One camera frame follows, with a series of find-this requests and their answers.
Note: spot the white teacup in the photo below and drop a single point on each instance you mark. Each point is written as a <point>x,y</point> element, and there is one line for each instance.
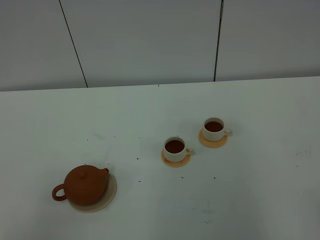
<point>175,150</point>
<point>214,129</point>

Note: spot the brown clay teapot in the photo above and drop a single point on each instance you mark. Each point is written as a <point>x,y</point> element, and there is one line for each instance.
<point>83,186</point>

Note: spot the near white teacup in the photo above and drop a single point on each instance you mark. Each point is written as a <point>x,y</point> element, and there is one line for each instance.
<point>175,150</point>

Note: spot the orange coaster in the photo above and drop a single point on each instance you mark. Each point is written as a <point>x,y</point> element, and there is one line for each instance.
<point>179,164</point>
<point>212,144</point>

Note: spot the beige round teapot saucer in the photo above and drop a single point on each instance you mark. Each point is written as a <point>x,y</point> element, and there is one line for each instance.
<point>104,201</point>

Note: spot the far orange coaster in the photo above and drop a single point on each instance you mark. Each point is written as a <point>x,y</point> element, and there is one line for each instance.
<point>212,144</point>

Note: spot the near orange coaster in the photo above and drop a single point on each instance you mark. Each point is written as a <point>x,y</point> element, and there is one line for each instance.
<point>179,164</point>

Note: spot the far white teacup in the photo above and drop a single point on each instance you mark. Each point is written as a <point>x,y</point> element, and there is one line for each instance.
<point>214,129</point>

